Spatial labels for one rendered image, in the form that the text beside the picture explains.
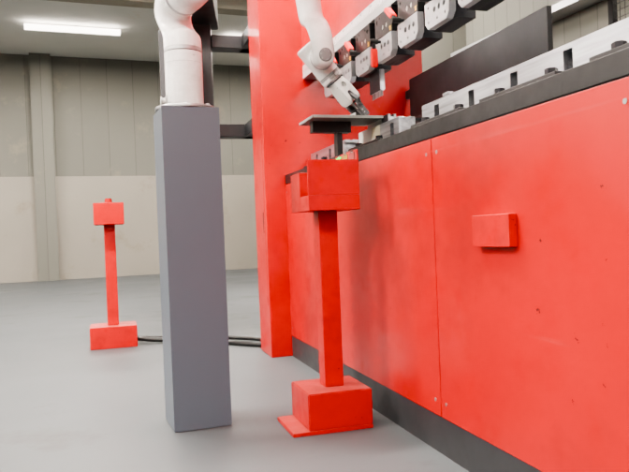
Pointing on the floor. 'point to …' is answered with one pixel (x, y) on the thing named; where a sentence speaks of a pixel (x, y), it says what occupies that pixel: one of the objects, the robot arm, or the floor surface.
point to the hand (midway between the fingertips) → (360, 113)
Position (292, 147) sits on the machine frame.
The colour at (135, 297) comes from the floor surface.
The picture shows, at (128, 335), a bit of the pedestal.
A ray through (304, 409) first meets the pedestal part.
